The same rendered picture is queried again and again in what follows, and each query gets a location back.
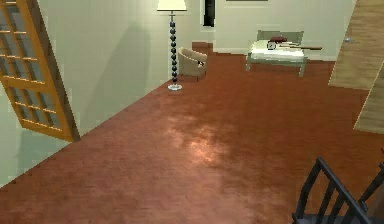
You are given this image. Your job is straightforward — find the black beaded floor lamp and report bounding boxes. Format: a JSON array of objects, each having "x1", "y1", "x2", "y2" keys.
[{"x1": 156, "y1": 0, "x2": 188, "y2": 92}]

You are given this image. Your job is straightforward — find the light wooden room door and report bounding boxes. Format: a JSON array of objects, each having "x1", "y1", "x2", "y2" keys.
[{"x1": 328, "y1": 0, "x2": 384, "y2": 91}]

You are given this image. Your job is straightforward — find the pale green bench table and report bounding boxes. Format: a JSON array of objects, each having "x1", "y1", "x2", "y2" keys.
[{"x1": 245, "y1": 29, "x2": 309, "y2": 78}]

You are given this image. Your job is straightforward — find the light wooden panel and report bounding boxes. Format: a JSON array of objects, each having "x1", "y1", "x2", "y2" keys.
[{"x1": 353, "y1": 61, "x2": 384, "y2": 135}]

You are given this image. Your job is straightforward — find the beige armchair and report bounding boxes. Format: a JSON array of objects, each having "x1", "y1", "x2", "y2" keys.
[{"x1": 177, "y1": 46, "x2": 209, "y2": 82}]

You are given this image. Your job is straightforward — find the wooden glass-paned door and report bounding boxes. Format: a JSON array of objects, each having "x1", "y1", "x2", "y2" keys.
[{"x1": 0, "y1": 0, "x2": 81, "y2": 143}]

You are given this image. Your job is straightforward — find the black wall hanging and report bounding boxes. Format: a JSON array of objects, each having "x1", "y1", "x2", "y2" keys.
[{"x1": 203, "y1": 0, "x2": 216, "y2": 28}]

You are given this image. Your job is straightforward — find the black slatted chair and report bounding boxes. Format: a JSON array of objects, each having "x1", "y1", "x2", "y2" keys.
[{"x1": 291, "y1": 156, "x2": 384, "y2": 224}]

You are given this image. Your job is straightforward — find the wooden baseball bat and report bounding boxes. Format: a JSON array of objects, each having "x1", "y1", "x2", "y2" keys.
[{"x1": 279, "y1": 43, "x2": 323, "y2": 51}]

